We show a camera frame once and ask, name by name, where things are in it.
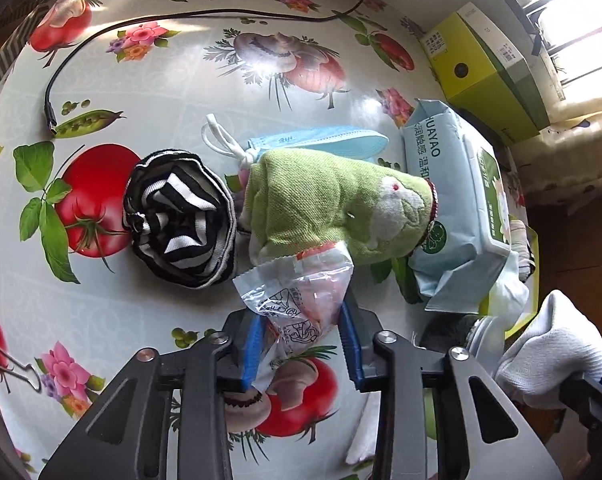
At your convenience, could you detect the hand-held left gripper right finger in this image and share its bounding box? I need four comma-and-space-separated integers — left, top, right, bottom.
338, 292, 564, 480

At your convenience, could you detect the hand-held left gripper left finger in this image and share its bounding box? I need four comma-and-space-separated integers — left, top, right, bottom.
38, 312, 267, 480

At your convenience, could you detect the clear printed plastic bag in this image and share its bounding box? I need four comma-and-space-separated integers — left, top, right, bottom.
232, 240, 354, 391

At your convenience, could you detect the white tray yellow-green rim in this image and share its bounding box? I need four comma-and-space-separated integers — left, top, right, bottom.
476, 225, 542, 336

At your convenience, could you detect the white patterned sock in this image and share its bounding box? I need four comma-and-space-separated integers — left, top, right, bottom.
488, 260, 529, 316

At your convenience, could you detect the black white striped sock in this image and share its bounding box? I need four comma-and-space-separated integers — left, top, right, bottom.
508, 217, 538, 281
122, 147, 238, 288

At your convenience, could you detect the green towel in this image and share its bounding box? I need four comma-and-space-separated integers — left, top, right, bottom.
241, 150, 437, 268

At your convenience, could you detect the red patterned cloth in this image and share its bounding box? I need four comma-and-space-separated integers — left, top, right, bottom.
413, 180, 441, 253

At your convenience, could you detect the blue face mask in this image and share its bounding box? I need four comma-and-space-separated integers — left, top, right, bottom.
202, 114, 389, 167

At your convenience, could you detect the green rounded square case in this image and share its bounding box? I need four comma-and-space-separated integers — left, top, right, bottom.
423, 390, 441, 441

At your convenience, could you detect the wet wipes pack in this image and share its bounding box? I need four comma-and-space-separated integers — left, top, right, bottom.
400, 99, 514, 313

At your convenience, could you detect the beige curtain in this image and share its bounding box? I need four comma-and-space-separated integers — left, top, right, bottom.
511, 110, 602, 201

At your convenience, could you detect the fruit print tablecloth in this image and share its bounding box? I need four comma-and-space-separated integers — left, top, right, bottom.
0, 0, 532, 480

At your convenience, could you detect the yellow-green cardboard box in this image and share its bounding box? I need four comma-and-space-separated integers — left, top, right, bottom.
421, 7, 542, 143

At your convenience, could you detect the green white flat box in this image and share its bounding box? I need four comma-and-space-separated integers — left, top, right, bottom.
458, 2, 552, 128

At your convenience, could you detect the metal window frame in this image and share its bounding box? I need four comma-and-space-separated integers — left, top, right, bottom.
481, 0, 602, 106

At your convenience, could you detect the thin black cable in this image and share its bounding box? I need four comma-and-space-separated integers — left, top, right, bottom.
45, 0, 371, 133

